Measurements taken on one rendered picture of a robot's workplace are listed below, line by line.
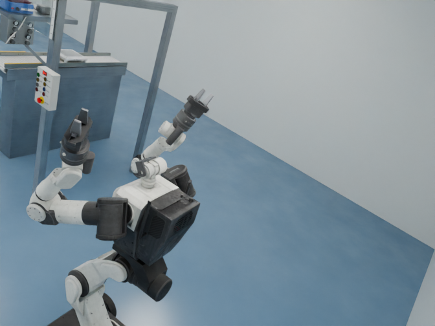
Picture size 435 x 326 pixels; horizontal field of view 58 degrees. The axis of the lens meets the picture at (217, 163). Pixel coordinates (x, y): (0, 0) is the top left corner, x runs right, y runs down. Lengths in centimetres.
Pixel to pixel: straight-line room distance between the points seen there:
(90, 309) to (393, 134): 400
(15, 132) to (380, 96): 399
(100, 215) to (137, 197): 17
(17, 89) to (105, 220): 253
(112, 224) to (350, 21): 431
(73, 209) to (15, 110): 246
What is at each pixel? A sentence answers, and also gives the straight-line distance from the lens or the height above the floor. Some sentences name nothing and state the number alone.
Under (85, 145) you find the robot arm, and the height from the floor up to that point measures 150.
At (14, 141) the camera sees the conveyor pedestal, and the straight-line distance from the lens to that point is 407.
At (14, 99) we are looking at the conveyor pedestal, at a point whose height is 61.
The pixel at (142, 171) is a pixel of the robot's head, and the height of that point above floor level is 136.
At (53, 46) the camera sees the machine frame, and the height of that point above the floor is 134.
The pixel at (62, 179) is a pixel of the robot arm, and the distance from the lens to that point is 143.
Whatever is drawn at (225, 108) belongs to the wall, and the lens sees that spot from 606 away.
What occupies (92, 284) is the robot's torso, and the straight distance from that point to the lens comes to 206.
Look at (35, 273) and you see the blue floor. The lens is 299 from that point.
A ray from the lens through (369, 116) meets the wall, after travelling 517.
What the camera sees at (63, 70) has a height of 87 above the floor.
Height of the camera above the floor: 214
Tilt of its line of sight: 26 degrees down
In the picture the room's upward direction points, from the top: 19 degrees clockwise
